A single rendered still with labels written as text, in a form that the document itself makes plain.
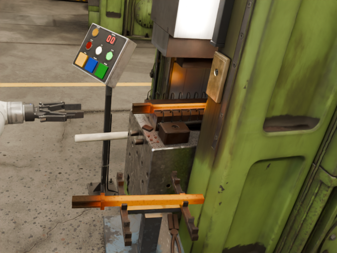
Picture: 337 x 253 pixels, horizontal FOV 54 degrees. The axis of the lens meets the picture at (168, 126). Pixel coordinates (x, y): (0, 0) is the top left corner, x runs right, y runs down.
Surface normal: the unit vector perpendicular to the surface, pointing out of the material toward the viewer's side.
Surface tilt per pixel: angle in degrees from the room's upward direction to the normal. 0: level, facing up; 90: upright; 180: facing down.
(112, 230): 0
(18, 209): 0
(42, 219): 0
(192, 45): 90
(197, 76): 90
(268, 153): 90
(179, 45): 90
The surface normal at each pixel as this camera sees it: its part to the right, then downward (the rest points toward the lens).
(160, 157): 0.34, 0.50
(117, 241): 0.14, -0.86
